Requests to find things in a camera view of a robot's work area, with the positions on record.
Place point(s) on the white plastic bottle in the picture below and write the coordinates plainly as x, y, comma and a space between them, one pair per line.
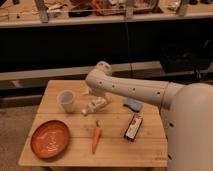
94, 106

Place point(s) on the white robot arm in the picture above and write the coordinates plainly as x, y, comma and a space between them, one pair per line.
190, 120

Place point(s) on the blue sponge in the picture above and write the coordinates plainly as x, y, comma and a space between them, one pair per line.
132, 104

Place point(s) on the clear plastic cup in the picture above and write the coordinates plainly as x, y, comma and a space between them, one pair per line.
66, 100

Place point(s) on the orange carrot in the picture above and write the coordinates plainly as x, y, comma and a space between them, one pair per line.
96, 136

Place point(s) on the black chocolate bar package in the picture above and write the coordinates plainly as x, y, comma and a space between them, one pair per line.
133, 127

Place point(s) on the wooden table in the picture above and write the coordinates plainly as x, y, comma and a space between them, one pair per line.
149, 149

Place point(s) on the black bin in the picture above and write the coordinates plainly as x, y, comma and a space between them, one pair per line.
185, 56

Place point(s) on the orange plate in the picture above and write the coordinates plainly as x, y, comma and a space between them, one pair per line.
50, 139

